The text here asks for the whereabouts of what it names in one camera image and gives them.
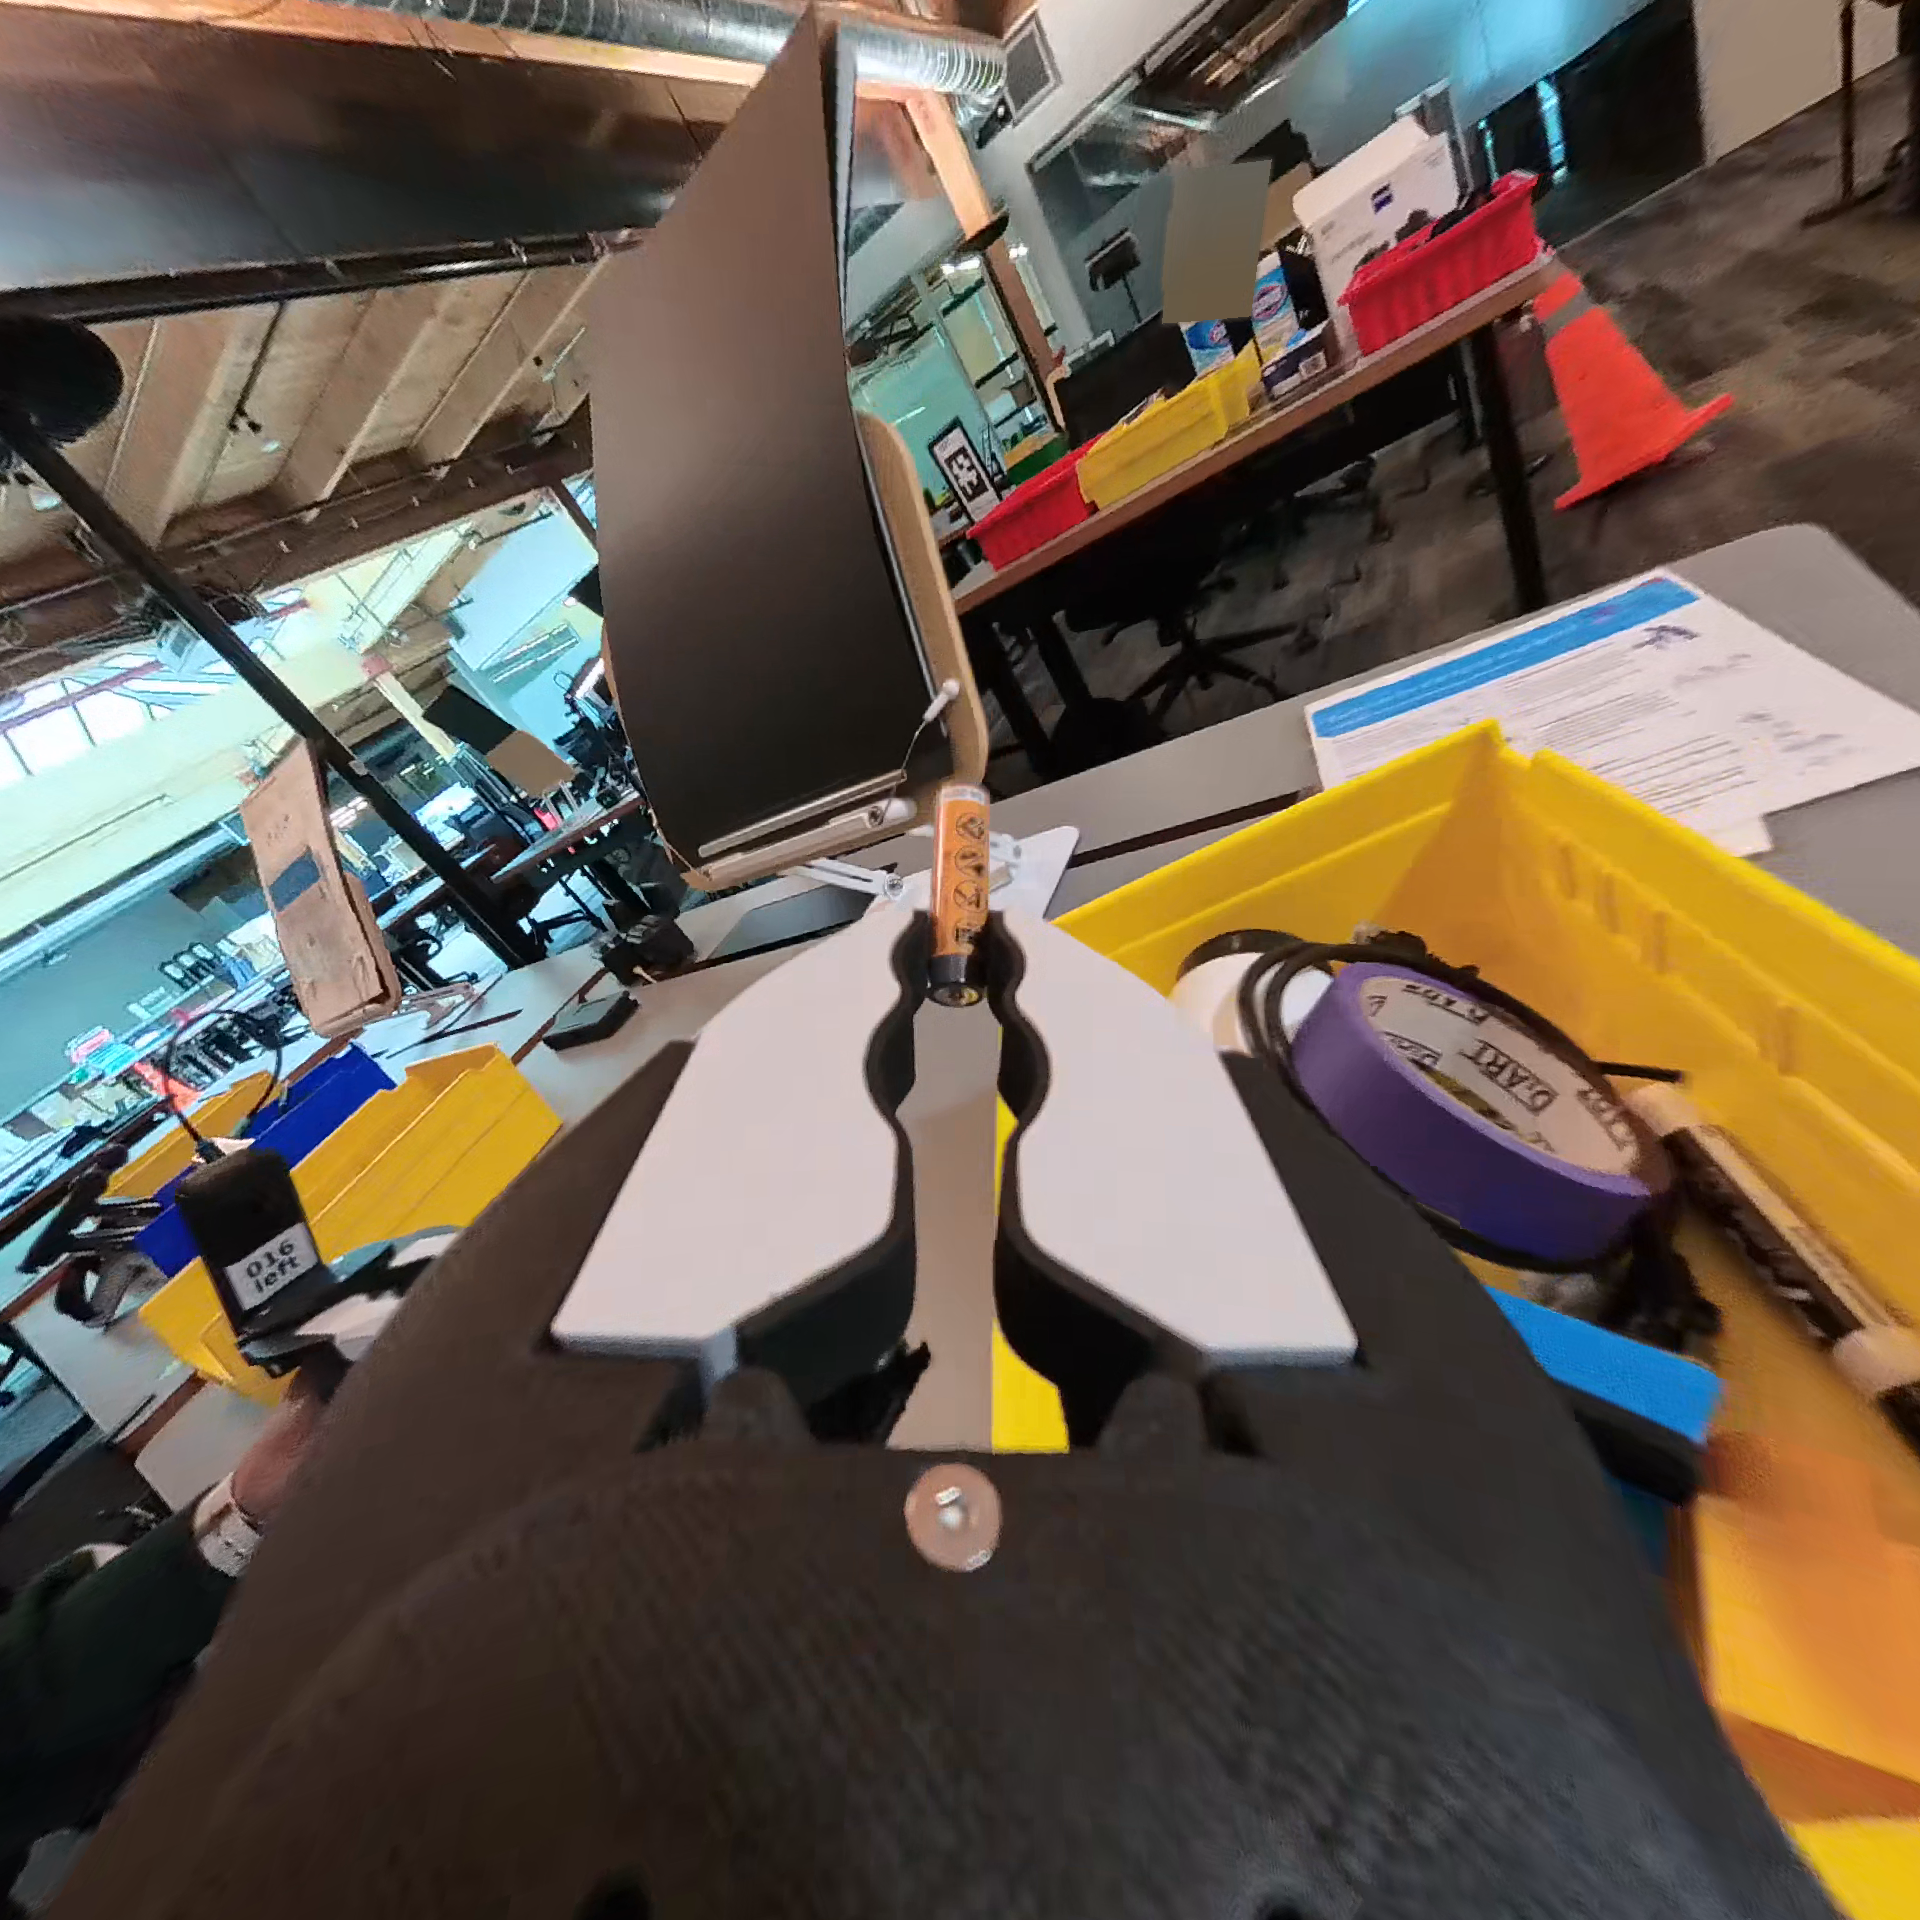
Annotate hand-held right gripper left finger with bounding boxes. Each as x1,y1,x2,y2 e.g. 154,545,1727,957
549,904,917,1379

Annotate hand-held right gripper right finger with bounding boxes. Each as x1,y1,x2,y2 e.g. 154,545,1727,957
989,915,1361,1369

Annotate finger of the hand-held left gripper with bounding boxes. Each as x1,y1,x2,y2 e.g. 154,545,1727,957
298,1232,459,1354

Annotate orange battery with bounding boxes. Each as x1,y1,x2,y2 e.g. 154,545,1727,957
919,777,993,1004

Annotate person's left forearm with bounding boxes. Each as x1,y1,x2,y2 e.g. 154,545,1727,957
0,1536,241,1848

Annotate grey desk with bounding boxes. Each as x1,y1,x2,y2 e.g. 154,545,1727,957
128,521,1920,1503

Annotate person's left hand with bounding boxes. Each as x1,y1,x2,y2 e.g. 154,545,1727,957
224,1387,330,1532

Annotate blue plastic bin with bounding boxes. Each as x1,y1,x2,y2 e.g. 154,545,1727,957
133,1042,399,1277

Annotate white roll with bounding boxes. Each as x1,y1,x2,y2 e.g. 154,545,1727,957
1167,951,1335,1059

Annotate purple tape roll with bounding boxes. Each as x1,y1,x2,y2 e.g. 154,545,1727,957
1287,965,1670,1265

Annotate silver wristwatch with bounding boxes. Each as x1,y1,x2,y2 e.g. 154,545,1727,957
191,1475,269,1578

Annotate cardboard board on stand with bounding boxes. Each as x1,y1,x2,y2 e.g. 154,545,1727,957
239,737,407,1040

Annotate white tablet stand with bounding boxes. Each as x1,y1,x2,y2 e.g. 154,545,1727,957
794,824,1080,922

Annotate blue block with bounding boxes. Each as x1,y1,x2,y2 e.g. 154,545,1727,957
1475,1283,1722,1503

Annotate black pole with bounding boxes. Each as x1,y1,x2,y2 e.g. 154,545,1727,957
0,403,544,970

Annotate black white marker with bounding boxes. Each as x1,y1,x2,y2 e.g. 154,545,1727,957
1626,1080,1920,1434

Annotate black tablet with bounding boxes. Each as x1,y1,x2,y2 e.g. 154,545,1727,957
583,11,934,860

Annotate printed paper sheet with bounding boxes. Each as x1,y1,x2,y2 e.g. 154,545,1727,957
1302,575,1920,860

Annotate small red plastic bin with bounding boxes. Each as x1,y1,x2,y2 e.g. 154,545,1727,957
965,440,1099,572

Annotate small yellow plastic bin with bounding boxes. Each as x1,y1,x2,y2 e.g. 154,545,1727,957
1073,347,1264,512

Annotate orange object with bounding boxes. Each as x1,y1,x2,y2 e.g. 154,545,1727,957
1686,1425,1920,1787

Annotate wooden table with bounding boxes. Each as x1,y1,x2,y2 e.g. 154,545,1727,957
949,248,1577,783

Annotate orange traffic cone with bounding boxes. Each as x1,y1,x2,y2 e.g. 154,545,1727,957
1528,269,1737,514

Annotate large red plastic bin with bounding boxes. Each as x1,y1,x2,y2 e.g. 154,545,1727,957
1338,170,1547,356

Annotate white cardboard box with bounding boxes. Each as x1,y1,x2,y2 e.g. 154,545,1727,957
1289,116,1469,325

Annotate silver ventilation ducts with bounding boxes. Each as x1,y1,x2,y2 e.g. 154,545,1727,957
336,0,1009,99

